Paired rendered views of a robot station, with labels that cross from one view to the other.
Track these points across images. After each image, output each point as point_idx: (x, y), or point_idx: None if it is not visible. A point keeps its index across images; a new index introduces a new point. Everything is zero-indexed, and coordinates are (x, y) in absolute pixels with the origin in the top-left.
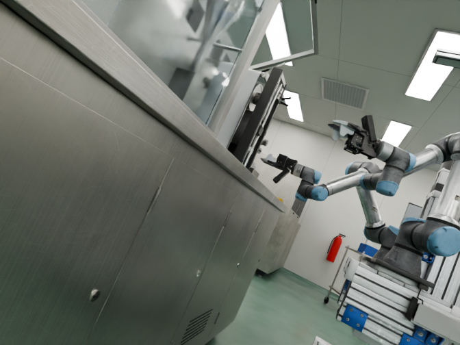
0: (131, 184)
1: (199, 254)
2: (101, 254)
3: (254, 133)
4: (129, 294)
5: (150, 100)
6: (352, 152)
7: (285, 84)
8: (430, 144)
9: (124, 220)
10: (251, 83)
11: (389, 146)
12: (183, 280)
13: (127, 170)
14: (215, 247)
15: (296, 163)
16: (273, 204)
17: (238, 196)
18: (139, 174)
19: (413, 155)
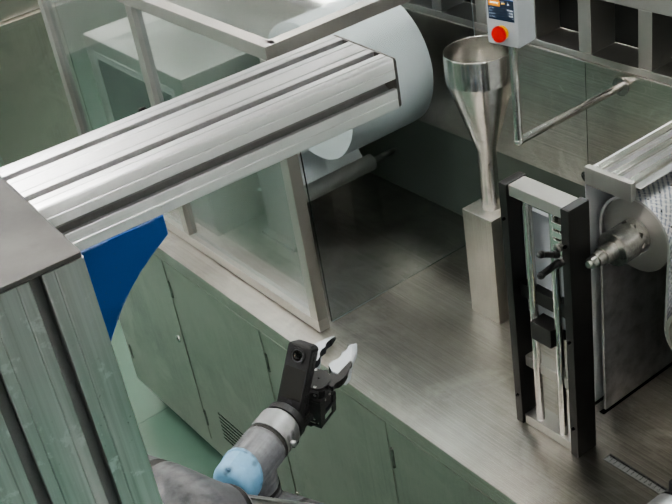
0: (246, 342)
1: (370, 477)
2: (258, 384)
3: (511, 337)
4: (299, 441)
5: (209, 292)
6: (324, 421)
7: (557, 210)
8: (231, 484)
9: (257, 367)
10: (593, 198)
11: (254, 423)
12: (364, 494)
13: (239, 331)
14: (401, 495)
15: (666, 491)
16: None
17: (391, 428)
18: (246, 336)
19: (220, 462)
